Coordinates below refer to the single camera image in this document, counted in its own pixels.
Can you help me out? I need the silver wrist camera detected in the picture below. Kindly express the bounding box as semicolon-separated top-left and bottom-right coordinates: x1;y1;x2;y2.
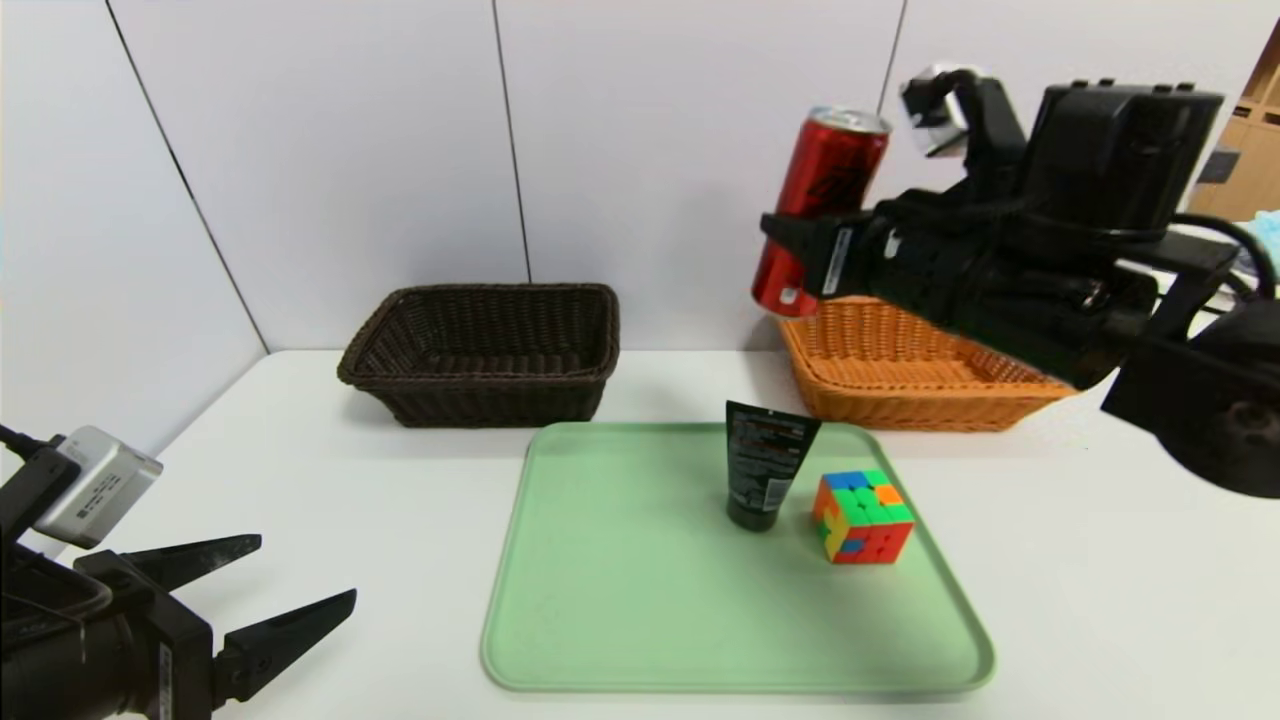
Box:
35;427;164;549
900;65;976;158

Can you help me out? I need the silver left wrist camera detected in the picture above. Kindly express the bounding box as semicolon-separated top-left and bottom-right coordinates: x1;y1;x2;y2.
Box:
35;427;164;549

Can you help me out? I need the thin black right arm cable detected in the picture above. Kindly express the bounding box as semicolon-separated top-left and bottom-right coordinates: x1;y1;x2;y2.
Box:
1185;213;1280;301

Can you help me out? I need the red soda can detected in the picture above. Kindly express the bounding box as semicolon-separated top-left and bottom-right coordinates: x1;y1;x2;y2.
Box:
750;105;893;319

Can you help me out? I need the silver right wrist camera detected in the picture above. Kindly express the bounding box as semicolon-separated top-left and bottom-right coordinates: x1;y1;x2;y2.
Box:
900;65;976;158

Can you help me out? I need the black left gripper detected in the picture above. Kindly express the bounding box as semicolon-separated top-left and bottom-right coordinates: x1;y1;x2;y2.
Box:
1;532;358;720

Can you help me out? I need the light green plastic tray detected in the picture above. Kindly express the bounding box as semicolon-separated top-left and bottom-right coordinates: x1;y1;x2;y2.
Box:
480;420;996;694

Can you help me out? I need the orange wicker basket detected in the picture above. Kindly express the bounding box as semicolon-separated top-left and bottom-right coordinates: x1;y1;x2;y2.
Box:
778;295;1086;433

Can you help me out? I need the black cosmetic tube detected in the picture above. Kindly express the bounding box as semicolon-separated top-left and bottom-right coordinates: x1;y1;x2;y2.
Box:
725;400;823;533

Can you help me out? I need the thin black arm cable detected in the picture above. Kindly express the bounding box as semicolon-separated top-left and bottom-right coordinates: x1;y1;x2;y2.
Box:
0;425;61;463
1185;213;1280;301

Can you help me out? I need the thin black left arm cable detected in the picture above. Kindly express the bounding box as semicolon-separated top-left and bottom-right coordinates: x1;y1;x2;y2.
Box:
0;425;61;463

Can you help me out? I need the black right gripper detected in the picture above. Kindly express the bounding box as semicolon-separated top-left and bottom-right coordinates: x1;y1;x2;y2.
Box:
759;196;959;326

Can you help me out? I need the wooden shelving unit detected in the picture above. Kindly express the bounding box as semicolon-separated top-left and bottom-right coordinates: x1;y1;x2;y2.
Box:
1190;20;1280;223

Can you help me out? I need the multicoloured puzzle cube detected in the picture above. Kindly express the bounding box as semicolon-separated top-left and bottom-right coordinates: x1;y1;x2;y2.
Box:
812;468;916;566

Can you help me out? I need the dark brown wicker basket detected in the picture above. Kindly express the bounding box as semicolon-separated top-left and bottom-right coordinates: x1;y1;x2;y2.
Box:
337;283;621;429

